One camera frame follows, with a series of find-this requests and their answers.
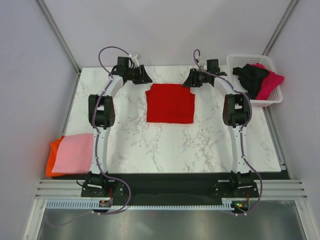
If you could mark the black t shirt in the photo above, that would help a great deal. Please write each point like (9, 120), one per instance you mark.
(251, 78)

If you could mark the aluminium frame post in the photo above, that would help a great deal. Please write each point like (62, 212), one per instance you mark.
(57, 34)
(289, 11)

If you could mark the aluminium front rail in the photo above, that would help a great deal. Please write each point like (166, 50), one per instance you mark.
(271, 190)

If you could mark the red t shirt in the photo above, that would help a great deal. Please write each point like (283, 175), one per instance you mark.
(170, 103)

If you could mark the right aluminium frame post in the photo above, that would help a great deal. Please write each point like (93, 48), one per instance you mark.
(289, 11)

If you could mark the white plastic basket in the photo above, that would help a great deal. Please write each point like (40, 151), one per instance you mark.
(240, 60)

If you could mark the white slotted cable duct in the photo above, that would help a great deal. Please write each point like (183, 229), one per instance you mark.
(95, 204)

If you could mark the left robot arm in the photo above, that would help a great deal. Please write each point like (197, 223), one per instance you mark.
(101, 109)

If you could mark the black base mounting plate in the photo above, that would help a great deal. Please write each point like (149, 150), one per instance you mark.
(170, 188)

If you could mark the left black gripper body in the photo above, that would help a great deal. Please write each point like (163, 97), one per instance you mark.
(136, 76)

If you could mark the left aluminium frame post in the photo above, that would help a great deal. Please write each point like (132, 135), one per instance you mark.
(57, 34)

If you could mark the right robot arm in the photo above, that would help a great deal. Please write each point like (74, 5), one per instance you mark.
(237, 109)

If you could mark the folded pink t shirt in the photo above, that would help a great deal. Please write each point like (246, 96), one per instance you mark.
(74, 155)

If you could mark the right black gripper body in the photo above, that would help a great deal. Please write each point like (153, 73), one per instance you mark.
(199, 77)

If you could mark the magenta t shirt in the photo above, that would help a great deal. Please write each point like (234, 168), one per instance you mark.
(269, 83)

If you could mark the folded orange t shirt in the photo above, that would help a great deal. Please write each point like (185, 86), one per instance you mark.
(52, 159)

